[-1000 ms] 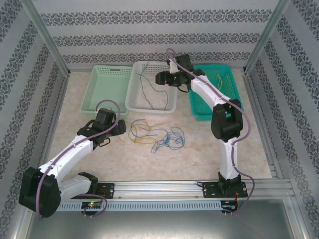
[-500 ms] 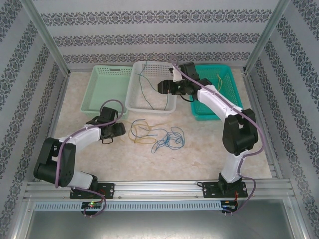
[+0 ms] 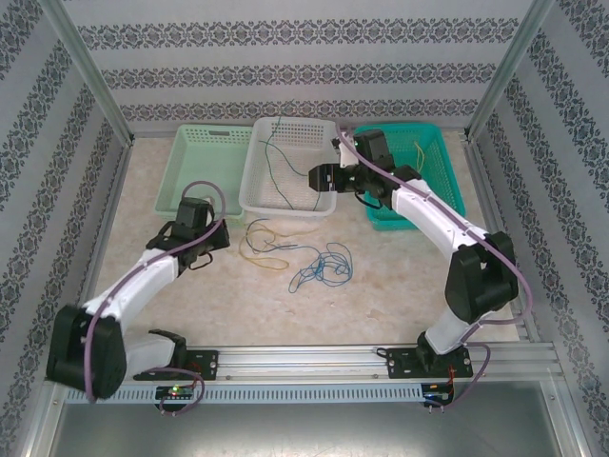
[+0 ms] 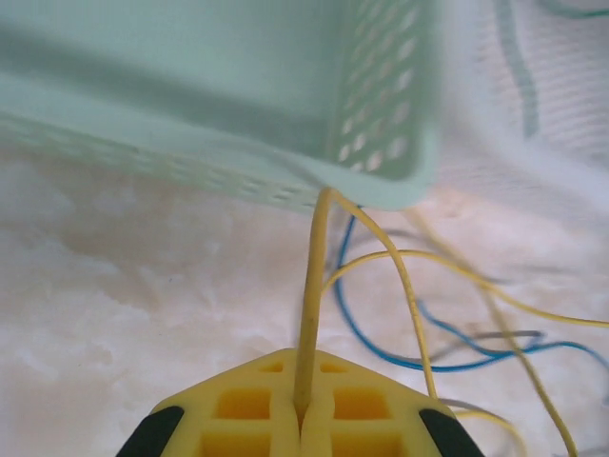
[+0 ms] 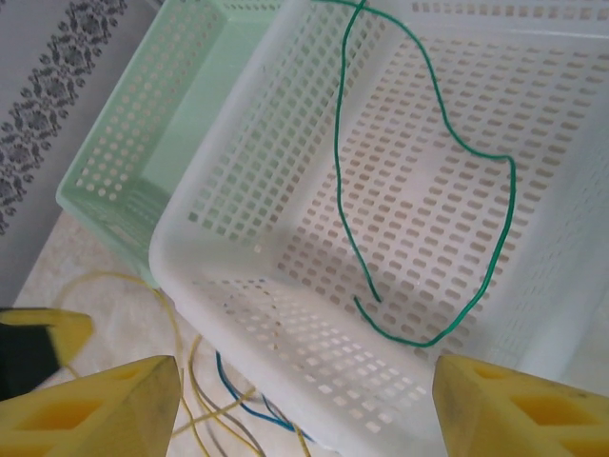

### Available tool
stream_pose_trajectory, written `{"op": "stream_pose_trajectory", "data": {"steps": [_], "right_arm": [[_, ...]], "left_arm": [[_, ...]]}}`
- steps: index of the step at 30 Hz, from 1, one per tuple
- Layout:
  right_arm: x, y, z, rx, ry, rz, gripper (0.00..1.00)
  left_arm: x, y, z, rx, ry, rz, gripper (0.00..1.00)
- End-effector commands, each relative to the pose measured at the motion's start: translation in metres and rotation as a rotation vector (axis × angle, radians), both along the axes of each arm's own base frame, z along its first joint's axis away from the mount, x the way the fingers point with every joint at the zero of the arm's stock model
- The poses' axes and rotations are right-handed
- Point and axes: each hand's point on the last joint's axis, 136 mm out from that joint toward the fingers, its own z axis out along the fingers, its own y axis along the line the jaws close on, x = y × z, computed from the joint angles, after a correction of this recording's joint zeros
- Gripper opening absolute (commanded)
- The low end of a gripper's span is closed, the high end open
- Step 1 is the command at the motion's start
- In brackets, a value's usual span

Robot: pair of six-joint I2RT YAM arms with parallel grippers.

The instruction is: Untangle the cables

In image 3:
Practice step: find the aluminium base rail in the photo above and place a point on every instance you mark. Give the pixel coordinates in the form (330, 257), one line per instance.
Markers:
(304, 362)

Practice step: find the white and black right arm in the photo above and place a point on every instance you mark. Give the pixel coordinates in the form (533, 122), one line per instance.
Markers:
(438, 219)

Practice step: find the small circuit board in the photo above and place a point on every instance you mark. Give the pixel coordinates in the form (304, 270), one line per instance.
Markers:
(438, 394)
(176, 392)

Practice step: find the light green plastic basket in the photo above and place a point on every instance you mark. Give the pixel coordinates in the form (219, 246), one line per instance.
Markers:
(204, 157)

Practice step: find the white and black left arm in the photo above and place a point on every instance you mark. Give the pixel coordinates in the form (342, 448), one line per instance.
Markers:
(133, 290)

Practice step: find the grey metal shelf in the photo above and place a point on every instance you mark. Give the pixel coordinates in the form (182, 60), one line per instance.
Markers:
(304, 428)

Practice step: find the aluminium frame beam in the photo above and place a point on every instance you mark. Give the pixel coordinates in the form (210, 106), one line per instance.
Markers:
(38, 423)
(578, 423)

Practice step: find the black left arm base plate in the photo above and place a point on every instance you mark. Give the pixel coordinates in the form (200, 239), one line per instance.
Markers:
(204, 364)

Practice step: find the white plastic basket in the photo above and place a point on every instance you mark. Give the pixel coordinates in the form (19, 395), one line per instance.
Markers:
(295, 143)

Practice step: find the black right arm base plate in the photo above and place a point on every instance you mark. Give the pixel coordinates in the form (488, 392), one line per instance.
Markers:
(404, 366)

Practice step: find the aluminium side rail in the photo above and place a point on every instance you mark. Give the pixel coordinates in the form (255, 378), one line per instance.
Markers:
(490, 190)
(102, 224)

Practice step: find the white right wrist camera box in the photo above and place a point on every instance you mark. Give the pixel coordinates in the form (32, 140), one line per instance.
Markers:
(346, 154)

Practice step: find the aluminium frame post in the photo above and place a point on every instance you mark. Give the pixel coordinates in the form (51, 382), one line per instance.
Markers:
(504, 71)
(90, 71)

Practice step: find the teal plastic basket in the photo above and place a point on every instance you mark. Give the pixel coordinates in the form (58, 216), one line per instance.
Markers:
(438, 143)

